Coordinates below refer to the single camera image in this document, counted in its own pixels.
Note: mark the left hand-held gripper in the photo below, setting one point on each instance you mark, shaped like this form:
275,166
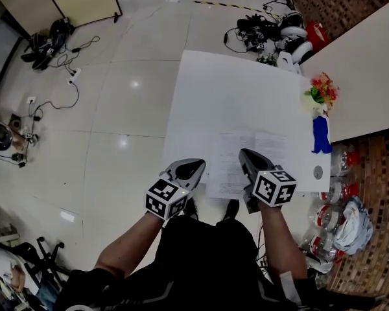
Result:
168,196

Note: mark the person's black clothing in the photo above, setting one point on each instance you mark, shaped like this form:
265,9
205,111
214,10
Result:
207,264

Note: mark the white paper book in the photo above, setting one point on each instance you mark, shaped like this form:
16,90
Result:
227,160

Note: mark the small round silver disc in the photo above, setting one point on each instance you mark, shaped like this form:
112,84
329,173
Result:
318,172

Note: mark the white floor socket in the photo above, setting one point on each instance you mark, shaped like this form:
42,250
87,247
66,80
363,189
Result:
31,100

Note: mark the long white bench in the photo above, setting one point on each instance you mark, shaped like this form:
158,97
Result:
366,73

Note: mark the white plastic bracket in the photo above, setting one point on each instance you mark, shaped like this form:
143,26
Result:
287,62

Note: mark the person's left forearm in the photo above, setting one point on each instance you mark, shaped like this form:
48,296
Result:
129,245

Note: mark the person's right forearm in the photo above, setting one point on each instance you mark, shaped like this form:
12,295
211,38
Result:
282,238

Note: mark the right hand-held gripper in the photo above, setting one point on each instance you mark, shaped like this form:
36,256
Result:
272,186

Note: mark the clear plastic bottle red label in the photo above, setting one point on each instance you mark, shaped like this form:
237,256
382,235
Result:
345,160
321,245
338,191
324,215

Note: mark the white power strip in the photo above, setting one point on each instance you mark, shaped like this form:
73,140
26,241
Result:
74,76

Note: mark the red bag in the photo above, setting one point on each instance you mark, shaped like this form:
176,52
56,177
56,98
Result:
317,34

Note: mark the orange artificial flower bouquet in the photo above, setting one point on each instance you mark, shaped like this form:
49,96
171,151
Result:
322,91

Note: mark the pile of black equipment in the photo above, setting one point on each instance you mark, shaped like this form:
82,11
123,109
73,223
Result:
48,47

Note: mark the small green plant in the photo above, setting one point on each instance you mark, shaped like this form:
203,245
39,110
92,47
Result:
267,59

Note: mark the person's left black shoe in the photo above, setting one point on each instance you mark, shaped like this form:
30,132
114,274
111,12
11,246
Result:
192,207

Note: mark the person's black shoe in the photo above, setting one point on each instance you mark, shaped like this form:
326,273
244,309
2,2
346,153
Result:
232,210
192,207

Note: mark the white black round device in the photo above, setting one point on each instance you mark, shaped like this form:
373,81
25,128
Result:
298,41

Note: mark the yellow black floor tape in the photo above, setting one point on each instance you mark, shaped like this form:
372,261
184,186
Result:
220,4

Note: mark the person's right black shoe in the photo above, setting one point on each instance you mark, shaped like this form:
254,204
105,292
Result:
232,210

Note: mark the white plastic bag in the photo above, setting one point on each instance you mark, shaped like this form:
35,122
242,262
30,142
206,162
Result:
356,225

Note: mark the blue vase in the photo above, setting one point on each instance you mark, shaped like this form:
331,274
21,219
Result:
321,134

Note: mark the black office chair base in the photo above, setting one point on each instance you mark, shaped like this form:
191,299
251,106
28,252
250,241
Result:
47,258

